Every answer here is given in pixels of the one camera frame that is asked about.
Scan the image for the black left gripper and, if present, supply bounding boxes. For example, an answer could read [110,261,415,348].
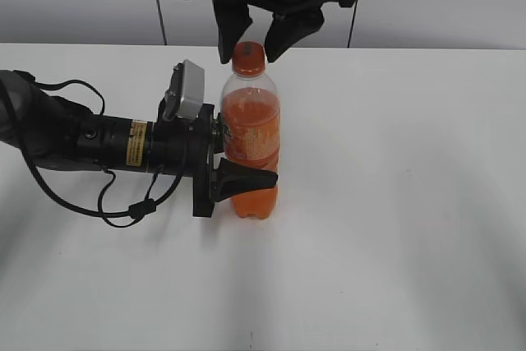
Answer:
[189,104,278,218]

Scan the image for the orange bottle cap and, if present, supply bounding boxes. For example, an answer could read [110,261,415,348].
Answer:
[232,41,265,77]

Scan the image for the orange soda plastic bottle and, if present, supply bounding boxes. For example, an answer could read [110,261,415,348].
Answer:
[220,41,281,220]

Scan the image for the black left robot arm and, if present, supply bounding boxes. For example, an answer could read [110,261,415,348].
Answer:
[1,61,278,217]

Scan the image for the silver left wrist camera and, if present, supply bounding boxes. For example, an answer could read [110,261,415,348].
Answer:
[160,59,205,122]

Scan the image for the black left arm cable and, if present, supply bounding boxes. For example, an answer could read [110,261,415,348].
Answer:
[0,71,184,228]

